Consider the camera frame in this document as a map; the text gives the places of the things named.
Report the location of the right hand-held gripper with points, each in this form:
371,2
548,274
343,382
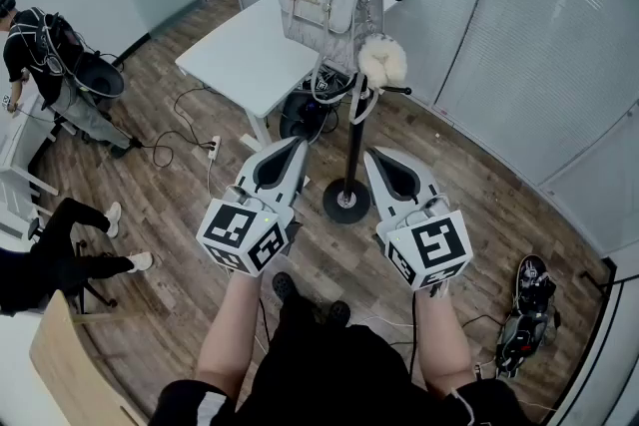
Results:
434,244

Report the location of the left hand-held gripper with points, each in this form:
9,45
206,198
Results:
234,229

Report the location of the black coat stand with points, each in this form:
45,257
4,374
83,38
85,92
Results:
353,149

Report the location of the silver grey handbag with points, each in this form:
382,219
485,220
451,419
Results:
324,5

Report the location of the person's right forearm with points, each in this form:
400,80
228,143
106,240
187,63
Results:
444,344

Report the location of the person's left forearm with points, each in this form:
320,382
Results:
227,334

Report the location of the black equipment pile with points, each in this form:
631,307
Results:
299,115

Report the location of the white power strip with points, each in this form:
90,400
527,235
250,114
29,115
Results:
214,148

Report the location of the white table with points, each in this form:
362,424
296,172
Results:
249,60

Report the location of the person's black left shoe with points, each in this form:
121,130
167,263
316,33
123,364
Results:
283,285

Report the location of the person's black shoe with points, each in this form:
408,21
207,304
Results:
339,312
283,285

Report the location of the cream fluffy pompom charm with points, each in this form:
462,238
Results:
382,60

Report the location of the person's black right shoe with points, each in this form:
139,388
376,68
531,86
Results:
339,312

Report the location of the person's black clothing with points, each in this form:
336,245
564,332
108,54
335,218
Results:
324,364

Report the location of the black office chair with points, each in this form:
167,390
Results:
102,77

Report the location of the white desk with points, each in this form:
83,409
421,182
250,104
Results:
15,149

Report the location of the light wooden board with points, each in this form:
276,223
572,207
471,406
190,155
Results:
70,364

